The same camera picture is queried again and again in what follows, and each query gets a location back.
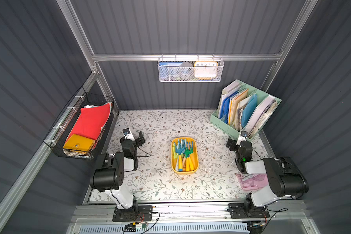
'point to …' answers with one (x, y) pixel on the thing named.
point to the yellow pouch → (78, 142)
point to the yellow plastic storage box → (195, 156)
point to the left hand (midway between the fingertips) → (132, 133)
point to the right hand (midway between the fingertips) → (241, 138)
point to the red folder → (91, 121)
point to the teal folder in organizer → (247, 111)
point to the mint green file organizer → (234, 131)
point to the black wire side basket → (58, 135)
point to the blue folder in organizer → (224, 107)
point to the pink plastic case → (252, 182)
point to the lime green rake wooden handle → (175, 155)
